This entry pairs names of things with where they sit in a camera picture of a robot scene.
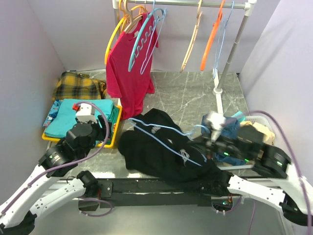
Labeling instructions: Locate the pale blue wire hanger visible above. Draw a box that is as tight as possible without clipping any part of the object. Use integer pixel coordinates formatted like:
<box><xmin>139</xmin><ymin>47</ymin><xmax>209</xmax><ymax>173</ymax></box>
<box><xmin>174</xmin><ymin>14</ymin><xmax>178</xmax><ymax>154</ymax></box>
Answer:
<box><xmin>140</xmin><ymin>0</ymin><xmax>167</xmax><ymax>75</ymax></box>

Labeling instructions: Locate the black shirt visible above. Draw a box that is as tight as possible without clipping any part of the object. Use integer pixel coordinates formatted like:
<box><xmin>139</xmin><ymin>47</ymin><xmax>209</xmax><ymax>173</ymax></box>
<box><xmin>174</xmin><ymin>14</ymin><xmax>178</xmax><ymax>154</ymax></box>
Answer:
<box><xmin>118</xmin><ymin>108</ymin><xmax>222</xmax><ymax>182</ymax></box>

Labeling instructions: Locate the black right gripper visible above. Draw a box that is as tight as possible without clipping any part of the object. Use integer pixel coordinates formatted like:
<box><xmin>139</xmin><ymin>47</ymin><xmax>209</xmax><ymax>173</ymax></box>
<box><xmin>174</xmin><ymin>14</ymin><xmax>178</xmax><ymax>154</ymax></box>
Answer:
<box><xmin>185</xmin><ymin>126</ymin><xmax>248</xmax><ymax>159</ymax></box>

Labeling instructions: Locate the green printed garment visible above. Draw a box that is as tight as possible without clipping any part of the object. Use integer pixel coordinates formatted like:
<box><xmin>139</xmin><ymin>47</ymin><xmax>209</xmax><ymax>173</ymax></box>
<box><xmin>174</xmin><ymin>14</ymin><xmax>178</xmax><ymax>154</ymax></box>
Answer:
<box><xmin>106</xmin><ymin>105</ymin><xmax>119</xmax><ymax>144</ymax></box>

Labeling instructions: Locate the cream beige shirt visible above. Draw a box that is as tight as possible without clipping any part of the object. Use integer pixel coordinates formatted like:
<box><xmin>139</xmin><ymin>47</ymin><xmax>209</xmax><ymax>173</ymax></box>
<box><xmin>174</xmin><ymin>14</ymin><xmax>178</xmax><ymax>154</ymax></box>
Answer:
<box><xmin>240</xmin><ymin>121</ymin><xmax>275</xmax><ymax>145</ymax></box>

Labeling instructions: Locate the dark blue shirt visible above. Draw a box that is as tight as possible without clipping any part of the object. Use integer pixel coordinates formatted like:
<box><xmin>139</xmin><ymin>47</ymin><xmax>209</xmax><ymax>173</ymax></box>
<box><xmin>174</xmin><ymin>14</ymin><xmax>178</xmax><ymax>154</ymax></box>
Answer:
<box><xmin>201</xmin><ymin>113</ymin><xmax>247</xmax><ymax>166</ymax></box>

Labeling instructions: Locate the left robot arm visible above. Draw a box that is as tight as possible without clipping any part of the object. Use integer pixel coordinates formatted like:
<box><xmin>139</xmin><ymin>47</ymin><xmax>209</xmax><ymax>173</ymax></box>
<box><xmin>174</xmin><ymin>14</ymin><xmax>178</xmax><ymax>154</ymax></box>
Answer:
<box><xmin>0</xmin><ymin>115</ymin><xmax>110</xmax><ymax>235</ymax></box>

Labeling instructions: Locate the black base bar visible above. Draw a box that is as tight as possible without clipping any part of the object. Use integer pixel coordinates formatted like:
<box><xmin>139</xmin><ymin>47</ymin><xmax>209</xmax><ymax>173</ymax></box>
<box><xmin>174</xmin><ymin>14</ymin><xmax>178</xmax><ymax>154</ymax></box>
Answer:
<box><xmin>78</xmin><ymin>177</ymin><xmax>245</xmax><ymax>212</ymax></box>

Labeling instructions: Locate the thin blue wire hanger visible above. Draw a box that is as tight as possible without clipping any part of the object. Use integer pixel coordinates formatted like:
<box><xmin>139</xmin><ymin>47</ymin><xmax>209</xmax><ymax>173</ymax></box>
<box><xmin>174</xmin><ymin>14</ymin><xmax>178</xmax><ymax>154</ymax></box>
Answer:
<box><xmin>213</xmin><ymin>1</ymin><xmax>234</xmax><ymax>79</ymax></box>

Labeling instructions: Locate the orange plastic hanger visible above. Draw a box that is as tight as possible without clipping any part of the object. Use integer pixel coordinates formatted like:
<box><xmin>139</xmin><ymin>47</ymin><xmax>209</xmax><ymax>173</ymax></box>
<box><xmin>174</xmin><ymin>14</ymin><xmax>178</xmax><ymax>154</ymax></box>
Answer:
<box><xmin>200</xmin><ymin>0</ymin><xmax>225</xmax><ymax>71</ymax></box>

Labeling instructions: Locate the folded turquoise cloth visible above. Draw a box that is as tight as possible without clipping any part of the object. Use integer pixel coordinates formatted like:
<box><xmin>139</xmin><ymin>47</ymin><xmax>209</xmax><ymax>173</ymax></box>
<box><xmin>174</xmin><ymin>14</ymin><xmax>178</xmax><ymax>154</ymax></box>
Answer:
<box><xmin>45</xmin><ymin>99</ymin><xmax>114</xmax><ymax>139</ymax></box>

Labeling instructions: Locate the beige hanger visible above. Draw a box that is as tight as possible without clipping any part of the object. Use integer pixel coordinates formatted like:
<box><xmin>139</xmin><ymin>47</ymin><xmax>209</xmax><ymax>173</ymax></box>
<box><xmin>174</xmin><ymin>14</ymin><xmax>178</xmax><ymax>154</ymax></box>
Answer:
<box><xmin>123</xmin><ymin>0</ymin><xmax>143</xmax><ymax>33</ymax></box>

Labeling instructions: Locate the yellow plaid shirt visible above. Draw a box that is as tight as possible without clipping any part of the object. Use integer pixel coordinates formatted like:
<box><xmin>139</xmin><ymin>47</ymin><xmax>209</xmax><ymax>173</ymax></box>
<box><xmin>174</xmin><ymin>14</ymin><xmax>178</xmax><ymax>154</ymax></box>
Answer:
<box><xmin>52</xmin><ymin>71</ymin><xmax>107</xmax><ymax>101</ymax></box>

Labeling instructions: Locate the yellow plastic tray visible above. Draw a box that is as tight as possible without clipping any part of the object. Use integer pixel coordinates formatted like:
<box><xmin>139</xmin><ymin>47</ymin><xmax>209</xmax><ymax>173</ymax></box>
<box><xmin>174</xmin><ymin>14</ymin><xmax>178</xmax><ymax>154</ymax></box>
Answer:
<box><xmin>42</xmin><ymin>105</ymin><xmax>122</xmax><ymax>149</ymax></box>

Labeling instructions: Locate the light blue wavy hanger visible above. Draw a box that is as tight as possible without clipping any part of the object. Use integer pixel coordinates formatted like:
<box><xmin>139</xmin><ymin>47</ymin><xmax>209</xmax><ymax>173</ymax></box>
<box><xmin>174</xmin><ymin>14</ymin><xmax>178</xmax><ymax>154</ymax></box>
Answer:
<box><xmin>128</xmin><ymin>17</ymin><xmax>154</xmax><ymax>72</ymax></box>

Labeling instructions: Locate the white perforated plastic basket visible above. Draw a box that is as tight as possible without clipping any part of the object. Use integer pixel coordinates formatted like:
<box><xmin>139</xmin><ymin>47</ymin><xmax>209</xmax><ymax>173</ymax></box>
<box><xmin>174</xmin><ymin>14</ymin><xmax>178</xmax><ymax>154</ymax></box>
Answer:
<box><xmin>215</xmin><ymin>115</ymin><xmax>274</xmax><ymax>171</ymax></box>

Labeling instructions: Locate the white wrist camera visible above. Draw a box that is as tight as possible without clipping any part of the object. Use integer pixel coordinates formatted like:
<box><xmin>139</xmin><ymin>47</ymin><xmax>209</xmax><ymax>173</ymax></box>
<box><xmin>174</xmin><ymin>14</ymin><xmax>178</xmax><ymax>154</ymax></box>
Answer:
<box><xmin>72</xmin><ymin>103</ymin><xmax>97</xmax><ymax>123</ymax></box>
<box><xmin>204</xmin><ymin>112</ymin><xmax>226</xmax><ymax>142</ymax></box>

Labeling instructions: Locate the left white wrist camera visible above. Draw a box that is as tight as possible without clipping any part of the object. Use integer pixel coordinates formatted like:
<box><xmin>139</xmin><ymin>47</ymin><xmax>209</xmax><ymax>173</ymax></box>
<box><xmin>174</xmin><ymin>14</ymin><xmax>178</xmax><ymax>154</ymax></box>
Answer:
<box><xmin>72</xmin><ymin>103</ymin><xmax>97</xmax><ymax>123</ymax></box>

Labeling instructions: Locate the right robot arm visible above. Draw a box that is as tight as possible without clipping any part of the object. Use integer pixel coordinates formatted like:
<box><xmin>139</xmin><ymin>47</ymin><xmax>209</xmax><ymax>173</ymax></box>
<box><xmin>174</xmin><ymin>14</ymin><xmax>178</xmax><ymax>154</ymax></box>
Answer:
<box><xmin>204</xmin><ymin>125</ymin><xmax>313</xmax><ymax>228</ymax></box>

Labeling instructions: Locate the white clothes rack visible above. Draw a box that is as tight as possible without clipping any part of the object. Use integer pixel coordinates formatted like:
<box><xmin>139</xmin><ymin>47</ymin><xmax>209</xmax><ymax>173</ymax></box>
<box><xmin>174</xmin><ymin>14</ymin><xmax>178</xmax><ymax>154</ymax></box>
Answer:
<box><xmin>114</xmin><ymin>0</ymin><xmax>257</xmax><ymax>113</ymax></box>

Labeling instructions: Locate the turquoise t shirt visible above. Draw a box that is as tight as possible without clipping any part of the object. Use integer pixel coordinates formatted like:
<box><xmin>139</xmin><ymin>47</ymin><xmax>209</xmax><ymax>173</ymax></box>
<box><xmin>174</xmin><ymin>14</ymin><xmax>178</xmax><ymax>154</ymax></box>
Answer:
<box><xmin>231</xmin><ymin>111</ymin><xmax>246</xmax><ymax>122</ymax></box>

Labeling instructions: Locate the wooden hanger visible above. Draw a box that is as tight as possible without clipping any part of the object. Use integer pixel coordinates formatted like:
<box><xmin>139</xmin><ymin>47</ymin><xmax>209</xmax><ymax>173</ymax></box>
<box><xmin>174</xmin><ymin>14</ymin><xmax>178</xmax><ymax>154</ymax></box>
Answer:
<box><xmin>180</xmin><ymin>0</ymin><xmax>202</xmax><ymax>73</ymax></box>

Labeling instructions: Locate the blue patterned cloth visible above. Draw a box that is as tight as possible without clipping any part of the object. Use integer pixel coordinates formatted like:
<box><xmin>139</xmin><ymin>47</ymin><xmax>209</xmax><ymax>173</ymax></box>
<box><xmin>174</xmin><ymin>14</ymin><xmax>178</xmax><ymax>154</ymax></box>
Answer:
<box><xmin>43</xmin><ymin>99</ymin><xmax>62</xmax><ymax>128</ymax></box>

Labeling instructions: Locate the yellow plastic hanger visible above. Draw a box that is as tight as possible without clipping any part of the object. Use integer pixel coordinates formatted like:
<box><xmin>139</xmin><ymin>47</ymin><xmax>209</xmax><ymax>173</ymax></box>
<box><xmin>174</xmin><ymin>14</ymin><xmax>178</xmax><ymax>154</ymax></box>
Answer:
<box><xmin>104</xmin><ymin>0</ymin><xmax>147</xmax><ymax>65</ymax></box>

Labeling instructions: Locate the magenta pink shirt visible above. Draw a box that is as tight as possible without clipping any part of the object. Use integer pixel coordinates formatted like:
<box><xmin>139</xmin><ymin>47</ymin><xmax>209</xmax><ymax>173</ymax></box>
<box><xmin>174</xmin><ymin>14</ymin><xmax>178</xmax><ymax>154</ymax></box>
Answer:
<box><xmin>106</xmin><ymin>13</ymin><xmax>157</xmax><ymax>120</ymax></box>

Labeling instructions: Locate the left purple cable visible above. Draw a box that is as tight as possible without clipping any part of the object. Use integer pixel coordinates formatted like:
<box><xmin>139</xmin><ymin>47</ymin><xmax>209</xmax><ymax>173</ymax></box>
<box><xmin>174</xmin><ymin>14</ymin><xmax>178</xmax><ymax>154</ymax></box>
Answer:
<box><xmin>0</xmin><ymin>101</ymin><xmax>115</xmax><ymax>218</ymax></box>

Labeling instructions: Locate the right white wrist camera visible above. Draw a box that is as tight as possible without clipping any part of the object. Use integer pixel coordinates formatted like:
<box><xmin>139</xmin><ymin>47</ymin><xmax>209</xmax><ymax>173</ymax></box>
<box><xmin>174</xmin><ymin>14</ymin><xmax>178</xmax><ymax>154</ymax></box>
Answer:
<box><xmin>204</xmin><ymin>112</ymin><xmax>226</xmax><ymax>142</ymax></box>

